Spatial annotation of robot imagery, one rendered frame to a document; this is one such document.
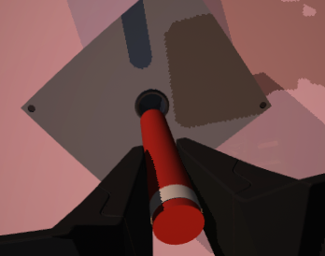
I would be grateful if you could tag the grey square panel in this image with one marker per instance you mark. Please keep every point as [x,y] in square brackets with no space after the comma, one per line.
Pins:
[170,55]

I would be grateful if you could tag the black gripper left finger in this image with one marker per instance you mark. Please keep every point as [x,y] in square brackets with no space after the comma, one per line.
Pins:
[114,220]

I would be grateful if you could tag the red peg with white band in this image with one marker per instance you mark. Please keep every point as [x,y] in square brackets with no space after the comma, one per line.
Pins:
[175,212]

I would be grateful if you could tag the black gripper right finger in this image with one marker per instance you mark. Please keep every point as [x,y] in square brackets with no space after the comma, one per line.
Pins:
[252,211]

